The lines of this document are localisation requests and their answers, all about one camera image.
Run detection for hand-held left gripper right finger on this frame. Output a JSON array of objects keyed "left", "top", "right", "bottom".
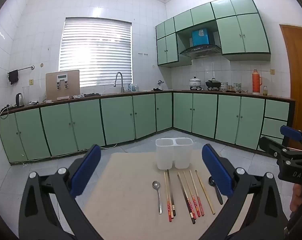
[{"left": 198, "top": 144, "right": 291, "bottom": 240}]

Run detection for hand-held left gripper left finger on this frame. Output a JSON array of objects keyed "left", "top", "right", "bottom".
[{"left": 18, "top": 144, "right": 109, "bottom": 240}]

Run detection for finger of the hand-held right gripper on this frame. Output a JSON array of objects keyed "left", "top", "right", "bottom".
[
  {"left": 258, "top": 135, "right": 293, "bottom": 159},
  {"left": 280, "top": 125, "right": 302, "bottom": 150}
]

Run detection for black spoon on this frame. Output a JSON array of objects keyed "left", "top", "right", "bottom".
[{"left": 208, "top": 176, "right": 223, "bottom": 205}]

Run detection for red patterned chopstick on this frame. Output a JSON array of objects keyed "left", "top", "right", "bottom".
[
  {"left": 189, "top": 170, "right": 205, "bottom": 216},
  {"left": 164, "top": 171, "right": 172, "bottom": 222},
  {"left": 182, "top": 171, "right": 201, "bottom": 218}
]

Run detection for black chopstick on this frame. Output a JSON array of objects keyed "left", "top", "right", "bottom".
[
  {"left": 177, "top": 173, "right": 196, "bottom": 224},
  {"left": 167, "top": 169, "right": 176, "bottom": 217}
]

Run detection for white two-compartment utensil holder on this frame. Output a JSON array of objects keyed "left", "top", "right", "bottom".
[{"left": 155, "top": 137, "right": 194, "bottom": 170}]

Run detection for silver metal spoon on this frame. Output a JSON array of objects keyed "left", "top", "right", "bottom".
[{"left": 152, "top": 181, "right": 163, "bottom": 215}]

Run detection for person's right hand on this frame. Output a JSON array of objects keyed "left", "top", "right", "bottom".
[{"left": 290, "top": 183, "right": 302, "bottom": 213}]

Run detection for wooden door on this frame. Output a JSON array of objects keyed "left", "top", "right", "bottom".
[{"left": 279, "top": 24, "right": 302, "bottom": 153}]

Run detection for green base cabinets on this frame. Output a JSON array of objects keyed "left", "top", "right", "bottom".
[{"left": 0, "top": 91, "right": 296, "bottom": 163}]

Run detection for orange thermos flask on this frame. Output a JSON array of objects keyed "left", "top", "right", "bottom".
[{"left": 252, "top": 69, "right": 263, "bottom": 95}]

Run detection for black wok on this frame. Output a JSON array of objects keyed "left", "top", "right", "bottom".
[{"left": 205, "top": 78, "right": 221, "bottom": 90}]

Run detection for printed cardboard box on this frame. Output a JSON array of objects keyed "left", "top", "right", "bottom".
[{"left": 45, "top": 70, "right": 80, "bottom": 102}]

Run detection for white cooking pot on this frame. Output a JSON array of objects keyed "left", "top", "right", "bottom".
[{"left": 189, "top": 76, "right": 201, "bottom": 89}]

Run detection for clear plastic pitcher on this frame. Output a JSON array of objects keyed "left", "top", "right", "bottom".
[{"left": 22, "top": 86, "right": 31, "bottom": 105}]

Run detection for metal sink faucet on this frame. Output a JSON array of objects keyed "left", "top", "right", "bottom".
[{"left": 114, "top": 72, "right": 124, "bottom": 93}]

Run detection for black range hood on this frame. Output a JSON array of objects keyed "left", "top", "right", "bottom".
[{"left": 179, "top": 44, "right": 221, "bottom": 57}]

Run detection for dark cloth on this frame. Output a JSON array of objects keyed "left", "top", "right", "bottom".
[{"left": 8, "top": 70, "right": 19, "bottom": 85}]

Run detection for white window blind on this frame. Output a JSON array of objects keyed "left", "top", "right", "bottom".
[{"left": 59, "top": 17, "right": 133, "bottom": 88}]

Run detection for blue box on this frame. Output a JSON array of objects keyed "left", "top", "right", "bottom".
[{"left": 191, "top": 29, "right": 211, "bottom": 47}]

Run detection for black cables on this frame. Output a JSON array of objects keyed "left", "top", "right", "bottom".
[{"left": 0, "top": 104, "right": 16, "bottom": 118}]

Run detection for green wall cabinets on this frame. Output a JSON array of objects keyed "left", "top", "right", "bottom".
[{"left": 155, "top": 0, "right": 271, "bottom": 67}]

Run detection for metal towel rail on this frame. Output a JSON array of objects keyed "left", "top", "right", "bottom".
[{"left": 8, "top": 65, "right": 35, "bottom": 75}]

